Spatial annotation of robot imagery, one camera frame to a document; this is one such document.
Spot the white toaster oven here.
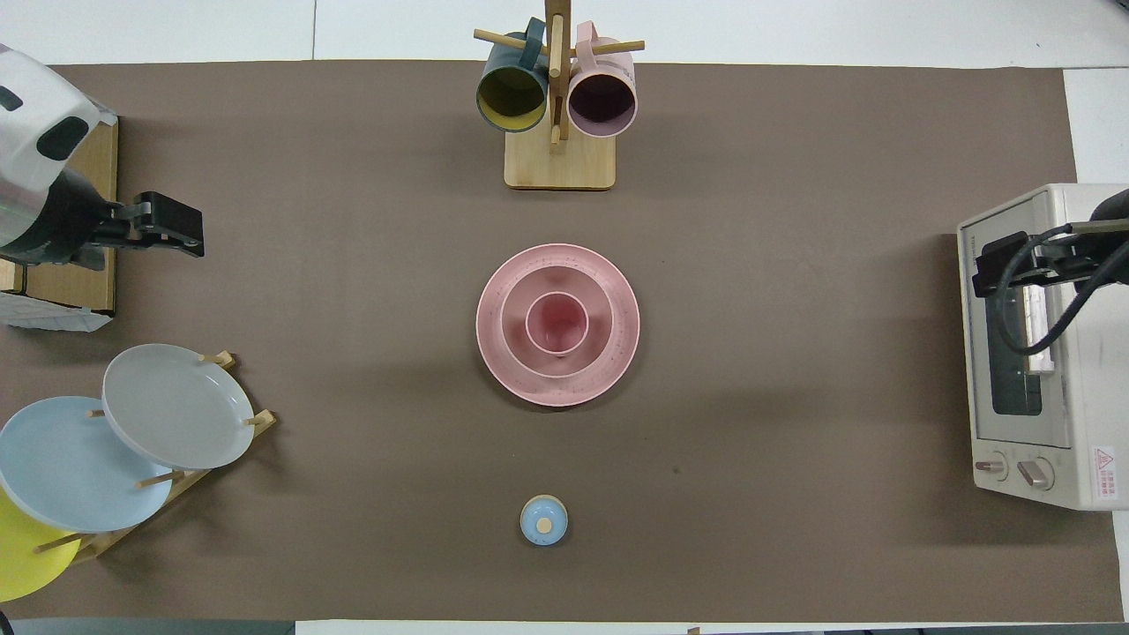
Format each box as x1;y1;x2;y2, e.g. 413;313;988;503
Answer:
957;183;1129;512

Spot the white patterned bag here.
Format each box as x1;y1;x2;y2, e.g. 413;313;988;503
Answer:
0;291;115;332

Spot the wooden plate rack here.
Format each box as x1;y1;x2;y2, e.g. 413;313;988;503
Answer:
35;351;277;566

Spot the grey plate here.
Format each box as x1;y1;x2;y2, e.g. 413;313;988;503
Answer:
102;343;257;471

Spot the wooden mug tree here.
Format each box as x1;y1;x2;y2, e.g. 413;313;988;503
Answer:
474;0;646;191

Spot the blue lid with wooden knob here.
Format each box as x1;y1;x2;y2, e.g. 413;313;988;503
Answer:
520;495;570;547

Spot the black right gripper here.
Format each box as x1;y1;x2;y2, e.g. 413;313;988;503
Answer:
972;190;1129;299

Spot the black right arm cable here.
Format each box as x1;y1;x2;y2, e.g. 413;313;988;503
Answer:
995;220;1129;357

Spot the pink cup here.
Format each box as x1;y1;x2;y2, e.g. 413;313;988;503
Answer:
526;291;591;356

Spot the light blue plate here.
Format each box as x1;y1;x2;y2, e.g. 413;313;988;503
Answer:
0;396;175;534

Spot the wooden two-tier shelf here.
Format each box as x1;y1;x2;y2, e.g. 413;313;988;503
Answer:
0;117;119;316

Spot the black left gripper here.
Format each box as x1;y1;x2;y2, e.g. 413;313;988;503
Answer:
0;170;206;267

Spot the pink plate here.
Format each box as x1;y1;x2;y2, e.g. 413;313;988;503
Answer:
475;243;642;408

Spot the pink bowl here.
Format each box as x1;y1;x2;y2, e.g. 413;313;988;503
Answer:
500;265;616;379

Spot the pink mug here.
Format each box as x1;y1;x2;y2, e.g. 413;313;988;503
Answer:
567;22;639;139

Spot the brown table mat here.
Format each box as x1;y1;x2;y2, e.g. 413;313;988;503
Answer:
0;60;1126;624

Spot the dark blue mug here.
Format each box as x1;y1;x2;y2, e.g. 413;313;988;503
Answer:
476;18;550;134

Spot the yellow plate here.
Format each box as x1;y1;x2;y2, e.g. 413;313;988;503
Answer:
0;487;83;603

